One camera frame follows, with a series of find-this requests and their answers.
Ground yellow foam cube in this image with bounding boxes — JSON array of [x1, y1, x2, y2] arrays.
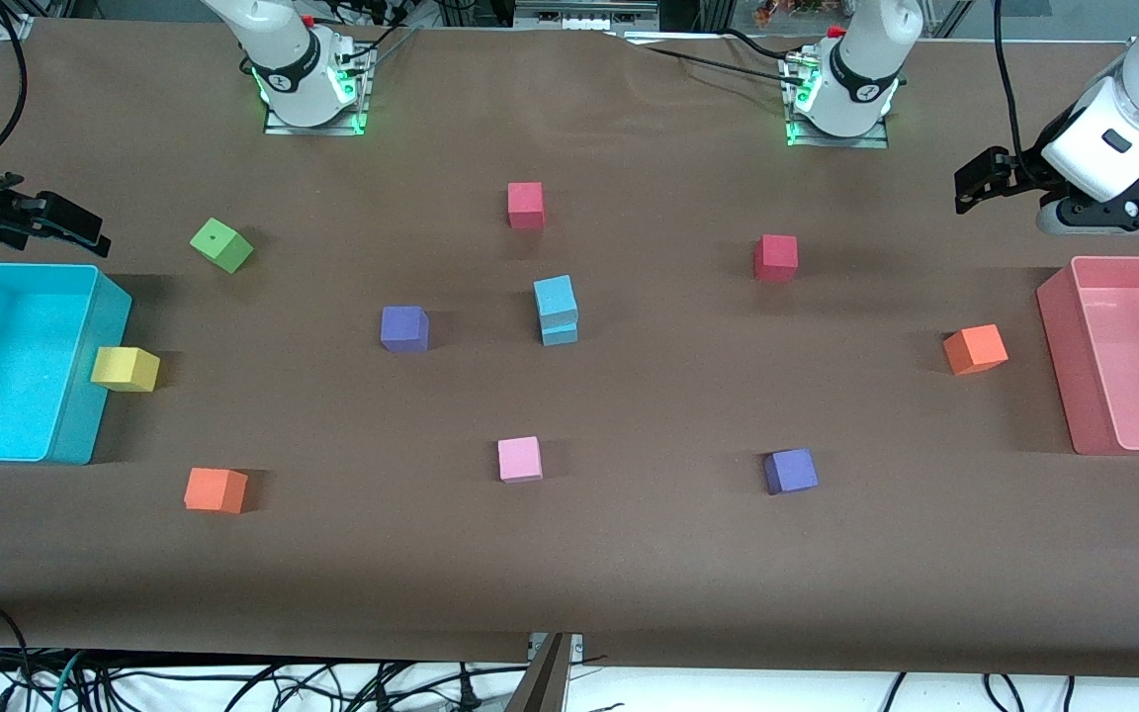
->
[[90, 346, 161, 393]]

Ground orange foam cube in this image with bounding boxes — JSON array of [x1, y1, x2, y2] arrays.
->
[[943, 324, 1009, 377], [184, 468, 249, 515]]

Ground green foam cube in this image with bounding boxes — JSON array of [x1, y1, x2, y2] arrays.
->
[[189, 218, 255, 274]]

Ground pink plastic bin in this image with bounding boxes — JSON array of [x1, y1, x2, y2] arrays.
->
[[1036, 256, 1139, 457]]

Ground red foam cube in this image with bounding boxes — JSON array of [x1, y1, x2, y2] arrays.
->
[[753, 234, 799, 284], [507, 181, 545, 230]]

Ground purple foam cube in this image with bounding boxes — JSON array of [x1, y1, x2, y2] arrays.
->
[[763, 448, 819, 495], [380, 306, 430, 354]]

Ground pink foam cube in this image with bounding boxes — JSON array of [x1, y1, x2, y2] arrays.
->
[[497, 436, 544, 484]]

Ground brown table cover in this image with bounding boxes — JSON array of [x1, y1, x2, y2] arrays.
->
[[0, 17, 1139, 679]]

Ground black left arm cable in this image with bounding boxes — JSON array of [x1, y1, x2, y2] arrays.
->
[[993, 0, 1037, 169]]

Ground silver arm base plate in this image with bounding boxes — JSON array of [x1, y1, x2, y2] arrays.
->
[[263, 44, 373, 136], [782, 49, 892, 149]]

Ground long black table cable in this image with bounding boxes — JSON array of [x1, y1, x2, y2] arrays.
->
[[644, 44, 803, 85]]

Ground teal floor cable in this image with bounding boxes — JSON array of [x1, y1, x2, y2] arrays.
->
[[50, 650, 88, 712]]

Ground silver metal bracket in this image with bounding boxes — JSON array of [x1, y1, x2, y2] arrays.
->
[[528, 633, 585, 666]]

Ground dark metal post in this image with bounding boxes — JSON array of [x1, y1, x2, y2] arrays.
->
[[503, 635, 570, 712]]

